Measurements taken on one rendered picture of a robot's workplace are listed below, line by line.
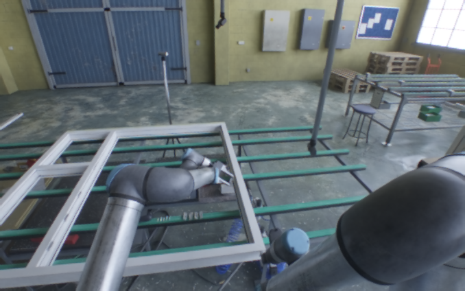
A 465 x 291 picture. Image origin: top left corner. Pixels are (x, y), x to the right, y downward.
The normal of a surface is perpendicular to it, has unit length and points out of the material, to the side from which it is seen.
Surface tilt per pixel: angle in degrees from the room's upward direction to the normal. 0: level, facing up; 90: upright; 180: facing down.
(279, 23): 90
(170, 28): 90
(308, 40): 90
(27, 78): 90
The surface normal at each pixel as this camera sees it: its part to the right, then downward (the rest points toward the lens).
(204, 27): 0.16, 0.49
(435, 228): -0.32, -0.11
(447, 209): -0.26, -0.33
